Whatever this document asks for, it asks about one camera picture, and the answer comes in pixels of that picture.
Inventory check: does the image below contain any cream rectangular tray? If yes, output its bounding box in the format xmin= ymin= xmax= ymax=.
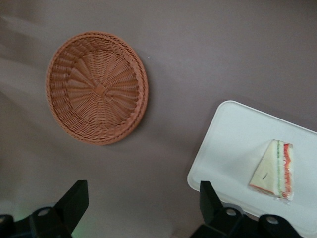
xmin=186 ymin=100 xmax=317 ymax=235

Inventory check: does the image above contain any triangle sandwich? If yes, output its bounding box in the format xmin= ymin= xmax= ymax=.
xmin=248 ymin=139 xmax=296 ymax=206

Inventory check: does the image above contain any round brown wicker basket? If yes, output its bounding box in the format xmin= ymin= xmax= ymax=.
xmin=45 ymin=30 xmax=150 ymax=146

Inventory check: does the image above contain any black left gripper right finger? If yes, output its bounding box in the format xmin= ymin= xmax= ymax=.
xmin=195 ymin=180 xmax=245 ymax=238

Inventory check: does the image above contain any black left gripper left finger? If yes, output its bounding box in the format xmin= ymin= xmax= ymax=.
xmin=28 ymin=179 xmax=90 ymax=238

